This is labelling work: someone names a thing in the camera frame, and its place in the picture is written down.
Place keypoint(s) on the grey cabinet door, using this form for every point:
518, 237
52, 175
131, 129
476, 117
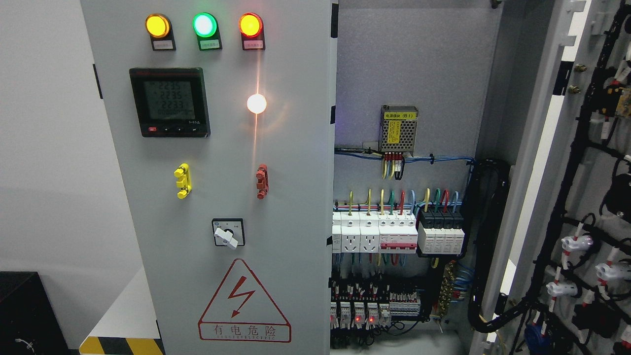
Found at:
553, 258
292, 63

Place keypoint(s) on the red indicator light left door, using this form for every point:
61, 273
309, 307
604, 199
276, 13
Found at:
250, 25

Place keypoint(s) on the green indicator light left door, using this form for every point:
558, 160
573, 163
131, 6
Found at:
205, 25

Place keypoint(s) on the yellow indicator light left door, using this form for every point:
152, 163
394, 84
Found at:
157, 25

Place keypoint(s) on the red terminal connector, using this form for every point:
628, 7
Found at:
262, 181

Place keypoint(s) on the white socket breaker row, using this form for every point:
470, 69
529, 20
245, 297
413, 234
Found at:
374, 232

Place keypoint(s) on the white indicator light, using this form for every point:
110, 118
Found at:
256, 103

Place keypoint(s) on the metal mesh power supply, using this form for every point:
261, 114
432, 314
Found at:
398, 128

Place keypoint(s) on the yellow terminal connector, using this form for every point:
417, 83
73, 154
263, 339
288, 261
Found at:
183, 180

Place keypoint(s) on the black white surge protector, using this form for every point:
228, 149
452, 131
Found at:
440, 233

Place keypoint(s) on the relay terminal row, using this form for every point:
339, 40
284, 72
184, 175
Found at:
375, 302

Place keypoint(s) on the red electric hazard sticker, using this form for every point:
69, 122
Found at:
241, 309

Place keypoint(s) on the black digital power meter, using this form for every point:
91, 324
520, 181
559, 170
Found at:
171, 102

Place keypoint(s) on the black box at left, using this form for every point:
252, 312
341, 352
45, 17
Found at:
28, 325

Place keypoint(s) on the white rotary selector switch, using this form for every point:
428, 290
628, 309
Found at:
228, 232

